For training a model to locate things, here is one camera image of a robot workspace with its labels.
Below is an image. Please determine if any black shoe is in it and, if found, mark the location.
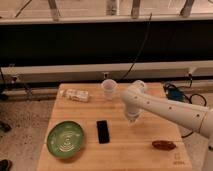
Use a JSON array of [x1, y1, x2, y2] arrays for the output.
[[0, 160, 12, 171]]

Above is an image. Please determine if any clear plastic cup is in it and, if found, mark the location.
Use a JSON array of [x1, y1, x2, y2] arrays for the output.
[[101, 79, 117, 100]]

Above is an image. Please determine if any black phone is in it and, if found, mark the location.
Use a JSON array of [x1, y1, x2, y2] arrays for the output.
[[97, 120, 110, 144]]

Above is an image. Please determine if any white plastic packet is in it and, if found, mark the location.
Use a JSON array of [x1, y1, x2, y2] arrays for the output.
[[61, 89, 89, 102]]

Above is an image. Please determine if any black floor cable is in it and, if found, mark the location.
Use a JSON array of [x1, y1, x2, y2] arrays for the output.
[[162, 73, 208, 139]]

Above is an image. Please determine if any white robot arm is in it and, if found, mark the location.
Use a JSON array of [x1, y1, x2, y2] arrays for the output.
[[121, 80, 213, 151]]

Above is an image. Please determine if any brown sausage-like object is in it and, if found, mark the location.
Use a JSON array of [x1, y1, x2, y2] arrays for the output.
[[152, 140, 176, 151]]

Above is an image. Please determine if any green round plate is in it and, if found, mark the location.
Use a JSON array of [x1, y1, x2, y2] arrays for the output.
[[47, 121, 84, 159]]

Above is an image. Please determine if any black hanging cable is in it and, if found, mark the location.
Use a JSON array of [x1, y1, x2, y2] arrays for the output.
[[117, 12, 153, 82]]

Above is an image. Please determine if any blue box on floor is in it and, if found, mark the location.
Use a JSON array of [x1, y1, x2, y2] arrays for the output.
[[167, 89, 183, 102]]

